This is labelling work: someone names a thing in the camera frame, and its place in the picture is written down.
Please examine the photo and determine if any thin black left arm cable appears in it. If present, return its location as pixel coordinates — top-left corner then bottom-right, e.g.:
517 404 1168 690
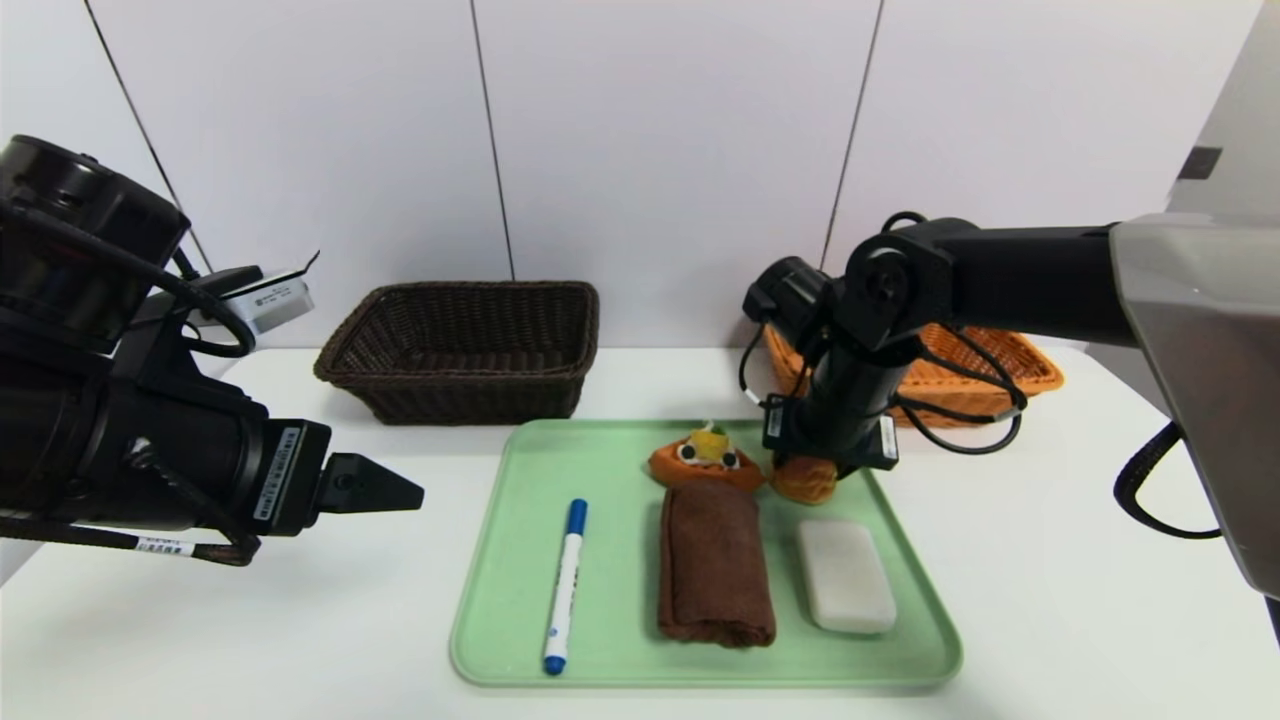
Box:
0 198 259 361

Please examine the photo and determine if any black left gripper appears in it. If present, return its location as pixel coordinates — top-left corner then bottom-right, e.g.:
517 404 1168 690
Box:
104 382 425 538

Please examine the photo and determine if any braided cable with white label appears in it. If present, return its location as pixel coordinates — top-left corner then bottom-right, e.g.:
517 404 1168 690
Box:
0 508 263 569

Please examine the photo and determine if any blue and white marker pen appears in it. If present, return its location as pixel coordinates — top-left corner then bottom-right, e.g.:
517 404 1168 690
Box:
543 498 589 676

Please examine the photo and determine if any orange fruit tart boat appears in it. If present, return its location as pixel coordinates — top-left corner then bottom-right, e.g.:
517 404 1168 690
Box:
648 423 768 493

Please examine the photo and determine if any dark brown wicker basket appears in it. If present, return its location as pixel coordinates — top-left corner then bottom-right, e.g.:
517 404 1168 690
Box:
314 281 600 427

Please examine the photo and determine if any brown towel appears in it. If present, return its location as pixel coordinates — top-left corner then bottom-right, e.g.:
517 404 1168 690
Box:
657 482 777 648

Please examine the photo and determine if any white soap bar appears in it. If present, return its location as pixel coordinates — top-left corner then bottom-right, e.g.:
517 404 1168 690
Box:
797 518 898 634

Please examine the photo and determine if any orange wicker basket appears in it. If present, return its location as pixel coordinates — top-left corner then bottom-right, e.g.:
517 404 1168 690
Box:
762 320 1064 429

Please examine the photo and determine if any pink brown cream puff bun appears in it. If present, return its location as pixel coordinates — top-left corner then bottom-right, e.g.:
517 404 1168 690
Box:
769 455 840 505

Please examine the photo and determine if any thick black right arm hose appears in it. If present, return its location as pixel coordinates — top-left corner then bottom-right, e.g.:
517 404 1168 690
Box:
1113 420 1223 542

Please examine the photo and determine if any light green plastic tray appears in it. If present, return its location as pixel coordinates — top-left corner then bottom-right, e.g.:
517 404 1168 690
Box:
449 418 963 689

